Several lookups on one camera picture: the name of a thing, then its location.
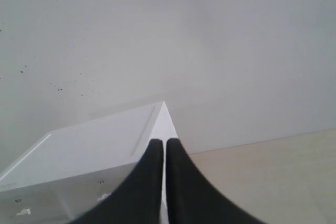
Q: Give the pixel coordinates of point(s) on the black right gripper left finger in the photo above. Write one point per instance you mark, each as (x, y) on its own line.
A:
(138, 198)

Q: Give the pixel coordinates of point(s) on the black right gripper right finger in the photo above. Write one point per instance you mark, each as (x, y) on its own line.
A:
(191, 198)

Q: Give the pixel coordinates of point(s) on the small drawer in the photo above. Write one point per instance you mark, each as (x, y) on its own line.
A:
(79, 194)
(32, 204)

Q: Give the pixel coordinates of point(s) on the white translucent drawer cabinet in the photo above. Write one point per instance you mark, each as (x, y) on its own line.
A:
(103, 143)

